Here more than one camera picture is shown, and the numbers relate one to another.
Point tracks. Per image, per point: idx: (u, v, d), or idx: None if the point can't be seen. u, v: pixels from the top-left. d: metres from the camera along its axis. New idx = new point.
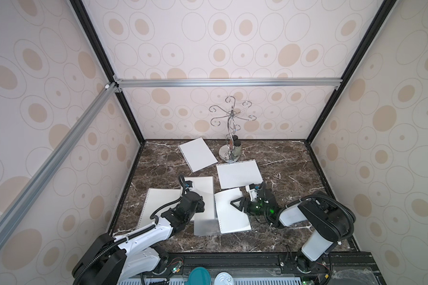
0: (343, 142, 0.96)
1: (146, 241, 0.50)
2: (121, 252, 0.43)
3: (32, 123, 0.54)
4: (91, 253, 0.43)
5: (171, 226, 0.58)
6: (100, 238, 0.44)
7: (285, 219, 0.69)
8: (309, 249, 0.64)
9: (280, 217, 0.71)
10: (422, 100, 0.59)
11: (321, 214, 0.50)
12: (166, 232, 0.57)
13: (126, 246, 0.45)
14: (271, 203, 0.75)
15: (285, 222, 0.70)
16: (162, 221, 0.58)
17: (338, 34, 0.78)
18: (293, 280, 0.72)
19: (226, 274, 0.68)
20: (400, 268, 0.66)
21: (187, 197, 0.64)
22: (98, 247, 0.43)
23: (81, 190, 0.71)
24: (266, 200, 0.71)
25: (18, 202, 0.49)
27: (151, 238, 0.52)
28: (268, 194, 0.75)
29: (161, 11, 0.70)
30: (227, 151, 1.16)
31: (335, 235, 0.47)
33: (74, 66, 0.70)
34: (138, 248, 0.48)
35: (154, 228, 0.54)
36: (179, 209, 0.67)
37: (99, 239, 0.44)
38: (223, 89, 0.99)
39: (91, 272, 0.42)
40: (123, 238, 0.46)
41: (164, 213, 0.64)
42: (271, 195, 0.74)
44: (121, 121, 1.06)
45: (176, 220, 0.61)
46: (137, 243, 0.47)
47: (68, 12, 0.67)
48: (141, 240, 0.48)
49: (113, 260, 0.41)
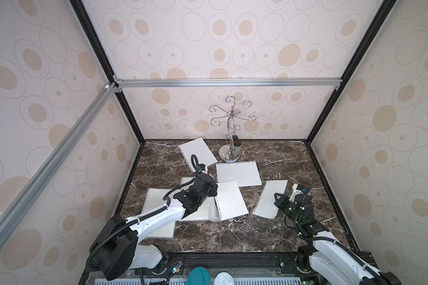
0: (343, 142, 0.96)
1: (157, 224, 0.49)
2: (133, 234, 0.42)
3: (31, 123, 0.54)
4: (107, 231, 0.43)
5: (183, 208, 0.56)
6: (112, 219, 0.44)
7: (321, 247, 0.59)
8: (318, 265, 0.62)
9: (317, 241, 0.61)
10: (422, 100, 0.59)
11: None
12: (178, 214, 0.56)
13: (138, 227, 0.45)
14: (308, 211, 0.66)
15: (316, 245, 0.61)
16: (174, 202, 0.57)
17: (338, 35, 0.78)
18: (293, 280, 0.72)
19: (226, 274, 0.68)
20: (400, 268, 0.66)
21: (201, 178, 0.62)
22: (112, 227, 0.43)
23: (81, 190, 0.71)
24: (302, 207, 0.68)
25: (18, 202, 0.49)
27: (163, 220, 0.51)
28: (307, 200, 0.66)
29: (160, 11, 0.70)
30: (227, 151, 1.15)
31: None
33: (74, 66, 0.70)
34: (148, 230, 0.47)
35: (166, 209, 0.53)
36: (192, 190, 0.65)
37: (110, 221, 0.44)
38: (223, 89, 0.99)
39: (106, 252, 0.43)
40: (135, 220, 0.46)
41: (177, 194, 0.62)
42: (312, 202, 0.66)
44: (120, 121, 1.06)
45: (187, 202, 0.59)
46: (148, 225, 0.47)
47: (67, 12, 0.67)
48: (153, 222, 0.48)
49: (124, 241, 0.41)
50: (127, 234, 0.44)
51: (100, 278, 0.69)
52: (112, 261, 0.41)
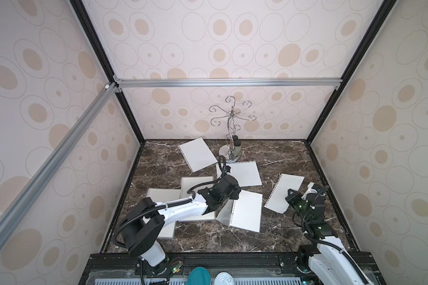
0: (343, 142, 0.96)
1: (182, 215, 0.52)
2: (160, 218, 0.44)
3: (31, 123, 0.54)
4: (138, 209, 0.46)
5: (206, 204, 0.58)
6: (143, 201, 0.46)
7: (325, 252, 0.58)
8: (316, 267, 0.63)
9: (321, 245, 0.59)
10: (422, 100, 0.59)
11: None
12: (200, 209, 0.57)
13: (166, 212, 0.47)
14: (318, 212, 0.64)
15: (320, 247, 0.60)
16: (198, 197, 0.58)
17: (338, 34, 0.78)
18: (293, 280, 0.72)
19: (226, 274, 0.68)
20: (400, 268, 0.66)
21: (225, 179, 0.63)
22: (141, 207, 0.46)
23: (81, 190, 0.71)
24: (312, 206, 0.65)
25: (18, 202, 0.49)
27: (186, 212, 0.53)
28: (319, 200, 0.63)
29: (161, 11, 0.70)
30: (227, 151, 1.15)
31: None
33: (74, 66, 0.70)
34: (173, 218, 0.49)
35: (190, 202, 0.54)
36: (216, 189, 0.66)
37: (142, 202, 0.46)
38: (223, 89, 0.99)
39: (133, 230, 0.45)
40: (163, 205, 0.49)
41: (201, 190, 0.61)
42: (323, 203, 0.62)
44: (120, 121, 1.06)
45: (210, 199, 0.60)
46: (174, 214, 0.49)
47: (68, 12, 0.67)
48: (178, 212, 0.50)
49: (152, 224, 0.43)
50: (155, 218, 0.44)
51: (100, 278, 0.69)
52: (137, 240, 0.43)
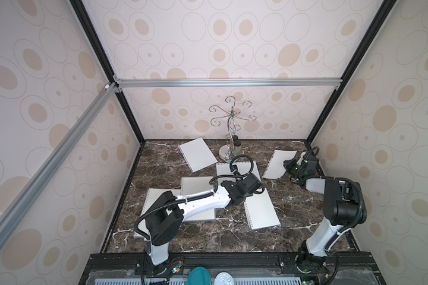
0: (342, 142, 0.96)
1: (204, 208, 0.52)
2: (180, 212, 0.45)
3: (32, 123, 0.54)
4: (160, 202, 0.47)
5: (229, 198, 0.55)
6: (164, 194, 0.48)
7: (311, 184, 0.77)
8: (312, 240, 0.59)
9: (307, 180, 0.78)
10: (422, 100, 0.59)
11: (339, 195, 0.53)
12: (222, 203, 0.55)
13: (186, 207, 0.47)
14: (310, 166, 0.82)
15: (307, 184, 0.77)
16: (221, 189, 0.57)
17: (338, 34, 0.78)
18: (293, 280, 0.72)
19: (226, 274, 0.68)
20: (400, 268, 0.66)
21: (253, 176, 0.62)
22: (163, 200, 0.47)
23: (81, 190, 0.71)
24: (305, 160, 0.89)
25: (18, 202, 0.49)
27: (208, 205, 0.52)
28: (312, 158, 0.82)
29: (161, 11, 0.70)
30: (227, 151, 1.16)
31: (332, 215, 0.53)
33: (74, 66, 0.70)
34: (194, 212, 0.49)
35: (212, 196, 0.53)
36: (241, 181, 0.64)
37: (163, 195, 0.47)
38: (223, 89, 0.99)
39: (156, 219, 0.48)
40: (183, 199, 0.49)
41: (224, 181, 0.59)
42: (314, 159, 0.79)
44: (120, 121, 1.06)
45: (234, 192, 0.58)
46: (194, 208, 0.48)
47: (68, 12, 0.67)
48: (199, 206, 0.49)
49: (172, 217, 0.44)
50: (175, 212, 0.45)
51: (100, 278, 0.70)
52: (159, 230, 0.45)
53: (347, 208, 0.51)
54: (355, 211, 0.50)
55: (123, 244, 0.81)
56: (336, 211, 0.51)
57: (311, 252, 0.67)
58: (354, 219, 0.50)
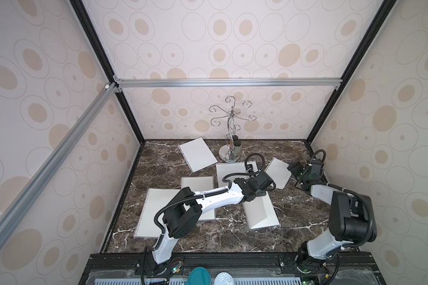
0: (343, 142, 0.96)
1: (219, 204, 0.54)
2: (198, 206, 0.48)
3: (31, 123, 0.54)
4: (178, 198, 0.51)
5: (242, 195, 0.58)
6: (183, 190, 0.50)
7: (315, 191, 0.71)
8: (313, 245, 0.66)
9: (312, 185, 0.73)
10: (422, 101, 0.59)
11: (347, 211, 0.48)
12: (236, 200, 0.58)
13: (203, 202, 0.50)
14: (315, 170, 0.77)
15: (312, 190, 0.73)
16: (234, 186, 0.59)
17: (338, 34, 0.78)
18: (293, 280, 0.72)
19: (226, 274, 0.68)
20: (400, 268, 0.66)
21: (264, 173, 0.65)
22: (182, 195, 0.50)
23: (81, 190, 0.71)
24: (310, 163, 0.86)
25: (18, 202, 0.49)
27: (223, 202, 0.55)
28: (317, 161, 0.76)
29: (161, 11, 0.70)
30: (227, 151, 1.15)
31: (339, 232, 0.49)
33: (74, 66, 0.70)
34: (210, 208, 0.52)
35: (227, 192, 0.56)
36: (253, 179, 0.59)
37: (182, 191, 0.50)
38: (223, 89, 0.99)
39: (175, 214, 0.51)
40: (201, 195, 0.51)
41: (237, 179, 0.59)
42: (319, 162, 0.75)
44: (121, 121, 1.06)
45: (246, 189, 0.60)
46: (211, 203, 0.51)
47: (68, 12, 0.67)
48: (216, 201, 0.52)
49: (191, 211, 0.47)
50: (194, 206, 0.47)
51: (100, 278, 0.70)
52: (179, 223, 0.48)
53: (355, 225, 0.47)
54: (365, 229, 0.46)
55: (123, 244, 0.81)
56: (344, 227, 0.47)
57: (310, 255, 0.67)
58: (362, 238, 0.46)
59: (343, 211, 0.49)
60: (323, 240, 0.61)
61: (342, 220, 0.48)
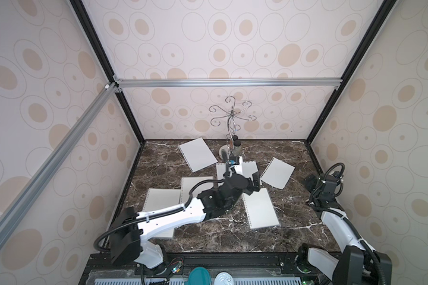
0: (342, 142, 0.96)
1: (169, 226, 0.46)
2: (137, 233, 0.40)
3: (31, 123, 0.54)
4: (120, 220, 0.44)
5: (204, 213, 0.49)
6: (125, 211, 0.44)
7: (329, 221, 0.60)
8: (314, 256, 0.64)
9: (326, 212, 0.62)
10: (422, 100, 0.59)
11: (358, 274, 0.41)
12: (196, 219, 0.50)
13: (147, 225, 0.42)
14: (329, 189, 0.67)
15: (323, 217, 0.64)
16: (195, 202, 0.51)
17: (338, 35, 0.78)
18: (293, 280, 0.72)
19: (226, 274, 0.68)
20: (400, 268, 0.66)
21: (231, 181, 0.51)
22: (124, 217, 0.43)
23: (81, 190, 0.71)
24: (323, 180, 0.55)
25: (18, 202, 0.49)
27: (177, 222, 0.47)
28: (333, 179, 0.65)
29: (161, 10, 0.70)
30: (227, 151, 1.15)
31: None
33: (74, 66, 0.70)
34: (157, 231, 0.44)
35: (182, 211, 0.48)
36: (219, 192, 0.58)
37: (125, 212, 0.43)
38: (223, 89, 0.99)
39: (119, 238, 0.44)
40: (144, 218, 0.43)
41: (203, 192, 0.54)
42: (335, 180, 0.64)
44: (120, 121, 1.06)
45: (211, 205, 0.51)
46: (159, 226, 0.43)
47: (68, 12, 0.67)
48: (164, 223, 0.44)
49: (128, 238, 0.40)
50: (133, 233, 0.40)
51: (100, 278, 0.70)
52: (117, 252, 0.43)
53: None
54: None
55: None
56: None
57: (308, 260, 0.68)
58: None
59: (354, 275, 0.41)
60: (325, 263, 0.57)
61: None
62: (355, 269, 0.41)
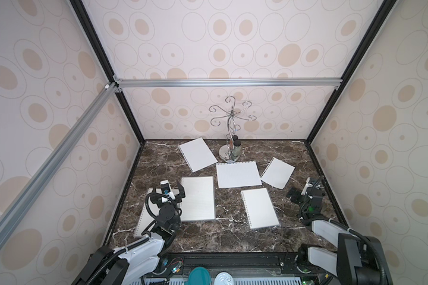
0: (342, 142, 0.96)
1: (143, 253, 0.52)
2: (122, 260, 0.44)
3: (31, 123, 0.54)
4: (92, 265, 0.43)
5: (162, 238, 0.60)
6: (98, 251, 0.45)
7: (317, 227, 0.65)
8: (315, 255, 0.64)
9: (314, 221, 0.67)
10: (422, 100, 0.59)
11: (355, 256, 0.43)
12: (159, 246, 0.59)
13: (126, 256, 0.46)
14: (314, 203, 0.72)
15: (314, 226, 0.67)
16: (154, 235, 0.60)
17: (338, 35, 0.78)
18: (293, 280, 0.72)
19: (226, 274, 0.68)
20: (400, 268, 0.66)
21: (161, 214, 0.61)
22: (98, 260, 0.44)
23: (81, 190, 0.71)
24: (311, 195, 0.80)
25: (18, 202, 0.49)
27: (147, 250, 0.54)
28: (317, 193, 0.70)
29: (161, 11, 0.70)
30: (227, 151, 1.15)
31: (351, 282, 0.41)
33: (74, 66, 0.70)
34: (134, 259, 0.48)
35: (148, 240, 0.56)
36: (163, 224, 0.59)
37: (97, 253, 0.44)
38: (223, 89, 0.99)
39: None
40: (123, 249, 0.48)
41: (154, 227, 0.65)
42: (320, 194, 0.69)
44: (120, 121, 1.06)
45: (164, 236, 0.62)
46: (135, 254, 0.49)
47: (68, 12, 0.67)
48: (139, 251, 0.51)
49: (115, 269, 0.42)
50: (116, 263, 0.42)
51: None
52: None
53: (368, 275, 0.42)
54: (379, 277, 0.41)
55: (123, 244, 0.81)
56: (355, 277, 0.41)
57: (309, 260, 0.68)
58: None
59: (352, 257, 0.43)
60: (326, 259, 0.58)
61: (353, 269, 0.42)
62: (352, 253, 0.44)
